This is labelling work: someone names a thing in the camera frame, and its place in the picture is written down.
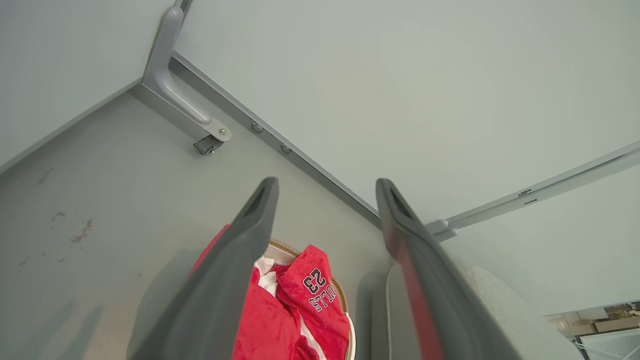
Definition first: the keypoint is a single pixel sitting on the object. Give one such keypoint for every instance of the plain red garment white trim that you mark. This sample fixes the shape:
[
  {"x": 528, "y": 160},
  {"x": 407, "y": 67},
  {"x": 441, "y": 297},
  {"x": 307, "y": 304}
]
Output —
[{"x": 260, "y": 325}]

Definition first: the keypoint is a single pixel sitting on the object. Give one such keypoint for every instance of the woven basket with white liner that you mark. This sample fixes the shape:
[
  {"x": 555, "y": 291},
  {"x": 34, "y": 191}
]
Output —
[{"x": 282, "y": 254}]

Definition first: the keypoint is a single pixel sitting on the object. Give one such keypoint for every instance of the grey partition base rail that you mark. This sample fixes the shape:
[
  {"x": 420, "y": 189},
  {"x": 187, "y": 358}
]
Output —
[
  {"x": 280, "y": 135},
  {"x": 550, "y": 187}
]

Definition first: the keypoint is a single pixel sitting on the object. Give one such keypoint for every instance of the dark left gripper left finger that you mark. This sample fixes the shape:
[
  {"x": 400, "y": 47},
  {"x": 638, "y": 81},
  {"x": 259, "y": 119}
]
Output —
[{"x": 210, "y": 300}]

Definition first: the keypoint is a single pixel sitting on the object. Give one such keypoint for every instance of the grey partition foot with bolt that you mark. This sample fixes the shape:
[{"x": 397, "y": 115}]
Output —
[{"x": 167, "y": 85}]

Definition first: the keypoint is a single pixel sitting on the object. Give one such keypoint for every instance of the red Bulls 23 jersey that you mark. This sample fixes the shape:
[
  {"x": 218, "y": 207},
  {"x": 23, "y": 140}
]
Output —
[{"x": 315, "y": 300}]

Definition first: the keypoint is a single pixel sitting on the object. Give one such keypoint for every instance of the grey fabric sofa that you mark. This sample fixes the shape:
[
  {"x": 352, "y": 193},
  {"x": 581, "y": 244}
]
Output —
[{"x": 500, "y": 315}]

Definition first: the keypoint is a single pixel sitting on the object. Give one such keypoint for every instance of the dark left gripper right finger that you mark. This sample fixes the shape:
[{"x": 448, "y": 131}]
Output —
[{"x": 440, "y": 300}]

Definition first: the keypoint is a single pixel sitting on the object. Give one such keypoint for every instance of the brown cardboard box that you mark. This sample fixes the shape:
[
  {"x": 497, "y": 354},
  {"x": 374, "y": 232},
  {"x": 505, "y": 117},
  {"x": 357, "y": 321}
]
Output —
[{"x": 615, "y": 325}]

